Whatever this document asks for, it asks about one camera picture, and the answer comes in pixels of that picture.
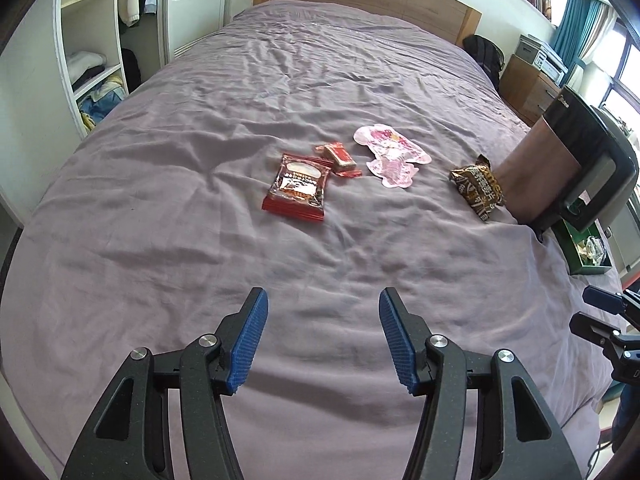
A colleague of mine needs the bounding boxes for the dark red snack packet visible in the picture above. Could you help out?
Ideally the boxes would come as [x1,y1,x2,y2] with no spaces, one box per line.
[262,154,331,222]

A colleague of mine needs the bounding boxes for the green box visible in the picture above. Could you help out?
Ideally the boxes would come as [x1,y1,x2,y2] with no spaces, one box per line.
[552,199,615,276]

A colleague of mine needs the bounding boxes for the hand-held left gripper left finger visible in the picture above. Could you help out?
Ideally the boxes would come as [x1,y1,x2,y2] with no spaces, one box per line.
[60,287,269,480]

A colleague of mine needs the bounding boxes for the black bag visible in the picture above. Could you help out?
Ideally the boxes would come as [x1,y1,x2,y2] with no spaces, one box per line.
[121,49,142,92]

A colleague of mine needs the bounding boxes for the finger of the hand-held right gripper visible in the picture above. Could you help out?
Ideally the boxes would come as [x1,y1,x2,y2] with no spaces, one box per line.
[570,312,640,360]
[582,285,640,333]

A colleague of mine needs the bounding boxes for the white wardrobe door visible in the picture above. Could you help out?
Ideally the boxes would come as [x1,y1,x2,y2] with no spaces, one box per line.
[159,0,261,66]

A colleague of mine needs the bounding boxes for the white shelf unit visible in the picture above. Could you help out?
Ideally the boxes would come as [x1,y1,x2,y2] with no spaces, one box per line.
[54,0,132,140]

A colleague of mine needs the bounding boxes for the wooden nightstand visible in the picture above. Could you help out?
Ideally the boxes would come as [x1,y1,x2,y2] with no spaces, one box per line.
[500,55,563,126]

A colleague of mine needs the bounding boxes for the teal curtain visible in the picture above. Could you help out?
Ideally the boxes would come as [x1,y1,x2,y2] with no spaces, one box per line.
[552,0,616,86]

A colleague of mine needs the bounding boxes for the small red candy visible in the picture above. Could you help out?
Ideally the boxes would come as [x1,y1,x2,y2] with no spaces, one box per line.
[314,142,362,178]

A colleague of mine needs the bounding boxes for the window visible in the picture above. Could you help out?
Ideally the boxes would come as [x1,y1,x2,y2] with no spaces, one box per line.
[580,10,640,126]

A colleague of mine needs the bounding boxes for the folded clothes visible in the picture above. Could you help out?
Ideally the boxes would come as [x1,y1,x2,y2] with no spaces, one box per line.
[67,50,126,133]

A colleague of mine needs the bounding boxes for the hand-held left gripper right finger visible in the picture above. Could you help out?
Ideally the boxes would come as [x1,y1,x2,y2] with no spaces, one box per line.
[378,287,583,480]

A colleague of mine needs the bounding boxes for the white candy packet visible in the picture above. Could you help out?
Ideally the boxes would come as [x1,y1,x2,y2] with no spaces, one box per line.
[580,236,607,265]

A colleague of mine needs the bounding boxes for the grey printer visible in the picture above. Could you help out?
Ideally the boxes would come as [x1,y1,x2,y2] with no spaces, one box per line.
[515,35,568,83]

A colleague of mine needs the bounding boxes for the brown snack packet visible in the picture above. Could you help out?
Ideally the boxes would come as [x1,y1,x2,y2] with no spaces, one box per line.
[449,156,506,222]

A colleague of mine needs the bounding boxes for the pink snack packet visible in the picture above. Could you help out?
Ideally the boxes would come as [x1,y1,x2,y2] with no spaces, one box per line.
[354,122,432,189]

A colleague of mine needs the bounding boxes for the brown and black kettle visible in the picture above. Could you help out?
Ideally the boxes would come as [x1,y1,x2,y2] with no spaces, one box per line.
[492,87,640,242]

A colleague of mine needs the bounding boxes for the black backpack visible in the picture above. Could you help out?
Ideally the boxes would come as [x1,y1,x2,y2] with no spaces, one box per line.
[462,35,503,86]

